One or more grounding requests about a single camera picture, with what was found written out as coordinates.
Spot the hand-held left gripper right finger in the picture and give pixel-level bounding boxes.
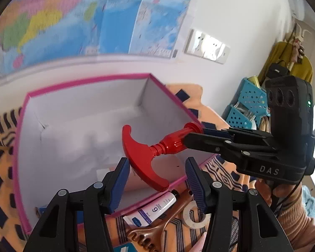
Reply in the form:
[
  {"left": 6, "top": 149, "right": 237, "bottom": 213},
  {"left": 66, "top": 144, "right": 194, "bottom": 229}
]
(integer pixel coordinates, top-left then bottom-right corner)
[{"left": 185, "top": 157, "right": 296, "bottom": 252}]

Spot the white wall socket panel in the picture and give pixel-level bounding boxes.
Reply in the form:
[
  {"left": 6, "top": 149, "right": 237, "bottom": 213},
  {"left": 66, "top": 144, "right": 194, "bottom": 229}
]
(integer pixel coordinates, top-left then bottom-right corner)
[{"left": 184, "top": 28, "right": 231, "bottom": 65}]

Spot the blue perforated plastic basket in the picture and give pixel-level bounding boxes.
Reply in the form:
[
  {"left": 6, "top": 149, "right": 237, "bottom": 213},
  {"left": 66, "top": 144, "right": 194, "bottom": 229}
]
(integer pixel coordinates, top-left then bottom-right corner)
[
  {"left": 236, "top": 77, "right": 268, "bottom": 117},
  {"left": 222, "top": 105, "right": 258, "bottom": 130}
]

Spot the red T-handle tool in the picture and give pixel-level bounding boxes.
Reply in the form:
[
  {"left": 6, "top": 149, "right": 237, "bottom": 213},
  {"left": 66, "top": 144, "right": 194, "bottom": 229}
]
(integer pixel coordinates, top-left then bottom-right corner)
[{"left": 121, "top": 121, "right": 204, "bottom": 192}]

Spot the colourful wall map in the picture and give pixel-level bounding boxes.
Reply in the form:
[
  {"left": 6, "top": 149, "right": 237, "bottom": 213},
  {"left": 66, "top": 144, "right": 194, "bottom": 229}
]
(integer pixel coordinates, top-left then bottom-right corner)
[{"left": 0, "top": 0, "right": 147, "bottom": 84}]

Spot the white tube with blue label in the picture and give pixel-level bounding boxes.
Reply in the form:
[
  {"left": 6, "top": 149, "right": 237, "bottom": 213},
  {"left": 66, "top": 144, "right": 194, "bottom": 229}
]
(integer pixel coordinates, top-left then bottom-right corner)
[{"left": 122, "top": 189, "right": 180, "bottom": 228}]

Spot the white tape roll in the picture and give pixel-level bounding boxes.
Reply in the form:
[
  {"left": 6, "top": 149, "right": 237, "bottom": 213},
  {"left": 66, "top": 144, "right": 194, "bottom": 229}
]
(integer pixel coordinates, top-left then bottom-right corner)
[{"left": 182, "top": 201, "right": 213, "bottom": 229}]

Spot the yellow hanging garment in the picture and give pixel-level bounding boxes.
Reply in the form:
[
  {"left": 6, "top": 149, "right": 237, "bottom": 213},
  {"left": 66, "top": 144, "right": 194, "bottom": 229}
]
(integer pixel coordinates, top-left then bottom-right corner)
[{"left": 257, "top": 41, "right": 314, "bottom": 84}]

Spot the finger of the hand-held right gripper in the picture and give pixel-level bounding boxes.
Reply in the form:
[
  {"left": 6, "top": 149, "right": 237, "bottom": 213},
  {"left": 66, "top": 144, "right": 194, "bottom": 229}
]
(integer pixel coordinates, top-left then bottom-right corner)
[
  {"left": 184, "top": 133, "right": 279, "bottom": 163},
  {"left": 201, "top": 127, "right": 275, "bottom": 143}
]

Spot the brown wooden massage comb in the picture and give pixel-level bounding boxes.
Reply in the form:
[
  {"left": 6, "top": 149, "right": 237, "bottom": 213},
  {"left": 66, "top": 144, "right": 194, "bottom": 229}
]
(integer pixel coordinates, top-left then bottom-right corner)
[{"left": 126, "top": 189, "right": 197, "bottom": 252}]

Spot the teal cloth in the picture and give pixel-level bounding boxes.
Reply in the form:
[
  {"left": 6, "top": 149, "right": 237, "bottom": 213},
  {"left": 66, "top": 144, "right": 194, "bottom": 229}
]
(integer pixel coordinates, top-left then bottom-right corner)
[{"left": 301, "top": 186, "right": 315, "bottom": 225}]

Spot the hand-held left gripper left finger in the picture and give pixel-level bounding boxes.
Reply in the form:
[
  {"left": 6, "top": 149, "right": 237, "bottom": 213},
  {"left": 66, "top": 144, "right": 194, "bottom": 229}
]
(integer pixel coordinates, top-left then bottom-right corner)
[{"left": 22, "top": 157, "right": 132, "bottom": 252}]

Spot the pink cardboard box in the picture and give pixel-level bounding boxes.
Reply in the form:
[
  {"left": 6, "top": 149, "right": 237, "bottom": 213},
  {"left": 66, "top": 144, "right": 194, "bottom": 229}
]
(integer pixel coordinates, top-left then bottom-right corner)
[{"left": 12, "top": 73, "right": 218, "bottom": 235}]

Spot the small blue wall map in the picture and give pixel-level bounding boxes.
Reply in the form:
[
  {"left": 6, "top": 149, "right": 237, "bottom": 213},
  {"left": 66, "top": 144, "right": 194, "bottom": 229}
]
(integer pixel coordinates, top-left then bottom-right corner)
[{"left": 129, "top": 0, "right": 190, "bottom": 59}]

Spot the white and blue medicine box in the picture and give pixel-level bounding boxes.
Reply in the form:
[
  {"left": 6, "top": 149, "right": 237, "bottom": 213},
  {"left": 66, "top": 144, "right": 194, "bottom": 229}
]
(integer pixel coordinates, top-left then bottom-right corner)
[{"left": 113, "top": 243, "right": 137, "bottom": 252}]

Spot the person's right hand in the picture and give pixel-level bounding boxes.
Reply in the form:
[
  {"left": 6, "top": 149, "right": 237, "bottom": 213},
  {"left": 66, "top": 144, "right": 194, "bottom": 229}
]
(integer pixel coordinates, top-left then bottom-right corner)
[{"left": 270, "top": 180, "right": 302, "bottom": 210}]

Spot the orange patterned blanket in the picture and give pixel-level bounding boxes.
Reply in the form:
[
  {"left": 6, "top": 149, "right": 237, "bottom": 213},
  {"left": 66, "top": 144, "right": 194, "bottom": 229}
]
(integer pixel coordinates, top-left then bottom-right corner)
[{"left": 0, "top": 83, "right": 252, "bottom": 252}]

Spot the black bag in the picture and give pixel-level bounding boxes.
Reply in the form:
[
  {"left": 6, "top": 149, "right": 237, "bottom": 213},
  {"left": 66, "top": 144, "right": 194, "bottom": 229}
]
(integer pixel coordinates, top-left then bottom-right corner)
[{"left": 266, "top": 62, "right": 290, "bottom": 79}]

